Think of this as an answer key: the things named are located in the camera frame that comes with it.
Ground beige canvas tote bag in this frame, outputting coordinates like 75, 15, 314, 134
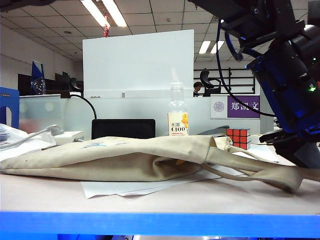
0, 134, 320, 193

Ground grey stapler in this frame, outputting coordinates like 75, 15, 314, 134
194, 124, 230, 138

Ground coloured Rubik's cube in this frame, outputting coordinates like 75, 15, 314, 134
226, 127, 252, 150

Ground white board panel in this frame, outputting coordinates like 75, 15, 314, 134
82, 29, 195, 100

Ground blue metal bookend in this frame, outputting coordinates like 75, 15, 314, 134
0, 86, 20, 130

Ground white power strip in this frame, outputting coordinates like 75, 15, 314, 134
51, 130, 85, 146

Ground fluorescent ceiling light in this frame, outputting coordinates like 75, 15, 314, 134
198, 39, 226, 55
79, 0, 128, 28

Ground black office chair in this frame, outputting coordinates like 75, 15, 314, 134
199, 69, 222, 97

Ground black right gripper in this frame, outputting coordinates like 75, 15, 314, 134
258, 129, 320, 169

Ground white plastic bag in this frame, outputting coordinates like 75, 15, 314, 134
0, 122, 57, 162

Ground frosted desk partition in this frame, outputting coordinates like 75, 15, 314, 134
18, 94, 275, 141

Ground purple and white name sign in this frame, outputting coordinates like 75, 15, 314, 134
210, 94, 261, 120

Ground clear plastic C100 bottle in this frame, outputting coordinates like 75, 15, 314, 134
167, 82, 190, 138

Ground black background monitors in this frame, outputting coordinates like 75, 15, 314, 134
17, 72, 83, 98

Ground blue crystal trophy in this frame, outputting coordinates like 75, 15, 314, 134
30, 59, 47, 95

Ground black curved cable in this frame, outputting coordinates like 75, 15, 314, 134
69, 93, 98, 120

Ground seated person with black hair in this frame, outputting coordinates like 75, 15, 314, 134
193, 81, 205, 98

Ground black rectangular device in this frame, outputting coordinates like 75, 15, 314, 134
91, 118, 156, 140

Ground black wall rack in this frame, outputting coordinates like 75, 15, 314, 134
193, 66, 256, 95

